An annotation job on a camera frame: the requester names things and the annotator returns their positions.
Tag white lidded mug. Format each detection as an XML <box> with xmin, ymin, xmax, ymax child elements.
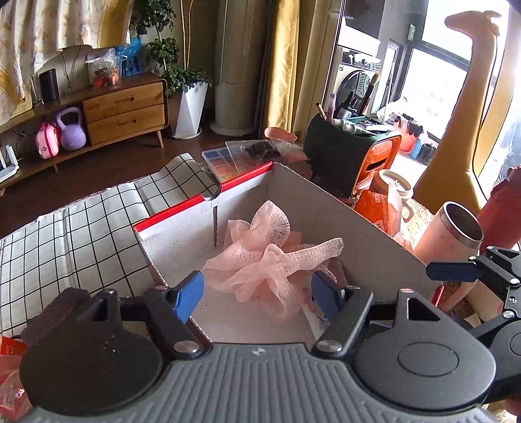
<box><xmin>368</xmin><ymin>169</ymin><xmax>416</xmax><ymax>222</ymax></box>

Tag blue plastic bag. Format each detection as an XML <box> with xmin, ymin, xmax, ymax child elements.
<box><xmin>115</xmin><ymin>36</ymin><xmax>145</xmax><ymax>78</ymax></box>

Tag red-edged cardboard box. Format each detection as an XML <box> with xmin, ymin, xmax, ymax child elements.
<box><xmin>132</xmin><ymin>160</ymin><xmax>444</xmax><ymax>346</ymax></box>

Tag wooden drawer cabinet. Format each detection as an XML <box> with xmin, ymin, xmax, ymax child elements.
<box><xmin>0</xmin><ymin>72</ymin><xmax>169</xmax><ymax>192</ymax></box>

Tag cream floral curtain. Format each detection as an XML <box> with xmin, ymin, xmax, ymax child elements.
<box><xmin>0</xmin><ymin>0</ymin><xmax>135</xmax><ymax>127</ymax></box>

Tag purple kettlebell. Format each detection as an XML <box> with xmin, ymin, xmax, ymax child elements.
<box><xmin>56</xmin><ymin>106</ymin><xmax>87</xmax><ymax>152</ymax></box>

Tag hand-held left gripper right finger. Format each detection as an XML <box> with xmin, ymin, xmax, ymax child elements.
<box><xmin>310</xmin><ymin>269</ymin><xmax>442</xmax><ymax>359</ymax></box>

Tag pink bowl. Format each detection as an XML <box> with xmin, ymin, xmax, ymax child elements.
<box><xmin>264</xmin><ymin>127</ymin><xmax>298</xmax><ymax>144</ymax></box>

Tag dark brown block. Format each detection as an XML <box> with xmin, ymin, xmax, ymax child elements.
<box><xmin>20</xmin><ymin>287</ymin><xmax>92</xmax><ymax>346</ymax></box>

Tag black cable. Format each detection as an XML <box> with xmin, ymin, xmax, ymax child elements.
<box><xmin>468</xmin><ymin>12</ymin><xmax>502</xmax><ymax>196</ymax></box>

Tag white black checkered mat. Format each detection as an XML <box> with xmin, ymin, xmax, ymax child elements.
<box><xmin>0</xmin><ymin>152</ymin><xmax>222</xmax><ymax>338</ymax></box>

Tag clear bag of fruit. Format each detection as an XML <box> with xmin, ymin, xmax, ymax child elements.
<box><xmin>85</xmin><ymin>48</ymin><xmax>120</xmax><ymax>88</ymax></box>

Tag pink mesh bath sponge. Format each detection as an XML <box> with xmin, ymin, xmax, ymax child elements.
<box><xmin>202</xmin><ymin>200</ymin><xmax>346</xmax><ymax>322</ymax></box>

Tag clear plastic bead box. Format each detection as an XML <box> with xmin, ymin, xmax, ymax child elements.
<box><xmin>201</xmin><ymin>147</ymin><xmax>245</xmax><ymax>184</ymax></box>

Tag orange storage box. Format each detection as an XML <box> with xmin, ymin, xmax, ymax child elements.
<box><xmin>353</xmin><ymin>132</ymin><xmax>402</xmax><ymax>196</ymax></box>

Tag white washing machine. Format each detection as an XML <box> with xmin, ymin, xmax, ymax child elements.
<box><xmin>328</xmin><ymin>45</ymin><xmax>383</xmax><ymax>118</ymax></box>

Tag white tower air conditioner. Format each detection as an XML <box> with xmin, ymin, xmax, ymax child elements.
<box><xmin>210</xmin><ymin>0</ymin><xmax>271</xmax><ymax>136</ymax></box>

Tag makeup brush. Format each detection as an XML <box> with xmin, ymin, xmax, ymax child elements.
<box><xmin>358</xmin><ymin>72</ymin><xmax>381</xmax><ymax>116</ymax></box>

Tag orange snack packet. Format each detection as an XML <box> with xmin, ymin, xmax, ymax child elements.
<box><xmin>353</xmin><ymin>189</ymin><xmax>403</xmax><ymax>239</ymax></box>

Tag red plastic packet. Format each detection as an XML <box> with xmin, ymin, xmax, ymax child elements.
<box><xmin>0</xmin><ymin>335</ymin><xmax>33</xmax><ymax>419</ymax></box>

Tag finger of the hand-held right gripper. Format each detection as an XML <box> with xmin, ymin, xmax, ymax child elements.
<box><xmin>426</xmin><ymin>246</ymin><xmax>521</xmax><ymax>290</ymax></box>

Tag dark green cosmetics organizer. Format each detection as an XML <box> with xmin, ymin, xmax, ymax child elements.
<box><xmin>303</xmin><ymin>112</ymin><xmax>401</xmax><ymax>196</ymax></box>

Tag black cylinder speaker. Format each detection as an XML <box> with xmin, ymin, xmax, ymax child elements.
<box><xmin>38</xmin><ymin>68</ymin><xmax>60</xmax><ymax>103</ymax></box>

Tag tan giraffe toy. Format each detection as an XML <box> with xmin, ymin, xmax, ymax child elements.
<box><xmin>413</xmin><ymin>10</ymin><xmax>509</xmax><ymax>216</ymax></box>

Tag white shell-shaped ornament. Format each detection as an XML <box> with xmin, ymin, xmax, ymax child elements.
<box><xmin>55</xmin><ymin>45</ymin><xmax>102</xmax><ymax>96</ymax></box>

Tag yellow curtain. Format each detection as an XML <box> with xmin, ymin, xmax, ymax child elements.
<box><xmin>260</xmin><ymin>0</ymin><xmax>346</xmax><ymax>135</ymax></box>

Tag pink toy case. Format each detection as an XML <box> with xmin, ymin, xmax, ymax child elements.
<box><xmin>35</xmin><ymin>122</ymin><xmax>62</xmax><ymax>160</ymax></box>

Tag clear bag with dark items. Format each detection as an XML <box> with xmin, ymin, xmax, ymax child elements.
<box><xmin>226</xmin><ymin>138</ymin><xmax>281</xmax><ymax>173</ymax></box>

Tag window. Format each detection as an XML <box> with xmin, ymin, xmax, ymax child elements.
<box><xmin>403</xmin><ymin>0</ymin><xmax>511</xmax><ymax>143</ymax></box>

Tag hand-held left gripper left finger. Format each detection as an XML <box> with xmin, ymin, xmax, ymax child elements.
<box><xmin>87</xmin><ymin>270</ymin><xmax>212</xmax><ymax>361</ymax></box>

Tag pink steel tumbler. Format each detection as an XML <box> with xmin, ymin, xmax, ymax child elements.
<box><xmin>413</xmin><ymin>201</ymin><xmax>484</xmax><ymax>269</ymax></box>

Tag red bottle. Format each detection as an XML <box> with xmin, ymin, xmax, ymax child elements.
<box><xmin>478</xmin><ymin>165</ymin><xmax>521</xmax><ymax>255</ymax></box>

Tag potted plant in white pot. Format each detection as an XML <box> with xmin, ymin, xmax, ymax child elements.
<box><xmin>130</xmin><ymin>0</ymin><xmax>212</xmax><ymax>140</ymax></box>

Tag row of cleaning bottles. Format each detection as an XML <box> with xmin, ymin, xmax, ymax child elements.
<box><xmin>391</xmin><ymin>112</ymin><xmax>438</xmax><ymax>165</ymax></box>

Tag white router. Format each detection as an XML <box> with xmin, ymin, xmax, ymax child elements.
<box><xmin>0</xmin><ymin>144</ymin><xmax>20</xmax><ymax>184</ymax></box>

